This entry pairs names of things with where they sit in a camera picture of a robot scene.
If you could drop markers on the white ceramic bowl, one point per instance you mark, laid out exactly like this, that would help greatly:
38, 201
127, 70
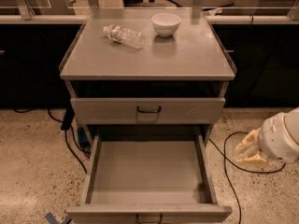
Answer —
165, 24

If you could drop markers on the white counter rail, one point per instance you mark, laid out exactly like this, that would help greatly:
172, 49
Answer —
73, 19

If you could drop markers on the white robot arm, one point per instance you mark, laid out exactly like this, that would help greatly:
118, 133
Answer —
276, 141

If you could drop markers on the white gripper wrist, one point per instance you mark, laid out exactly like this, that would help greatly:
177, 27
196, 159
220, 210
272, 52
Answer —
276, 140

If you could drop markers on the grey drawer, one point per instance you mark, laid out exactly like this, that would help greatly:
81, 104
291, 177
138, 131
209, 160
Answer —
151, 182
147, 110

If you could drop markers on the grey drawer cabinet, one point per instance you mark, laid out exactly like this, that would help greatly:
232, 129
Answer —
189, 64

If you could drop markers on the blue power adapter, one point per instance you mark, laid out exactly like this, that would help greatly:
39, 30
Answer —
82, 138

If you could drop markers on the grey top drawer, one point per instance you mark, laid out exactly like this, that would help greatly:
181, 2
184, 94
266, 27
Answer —
147, 110

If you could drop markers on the clear plastic water bottle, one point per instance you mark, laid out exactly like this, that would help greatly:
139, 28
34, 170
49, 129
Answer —
125, 36

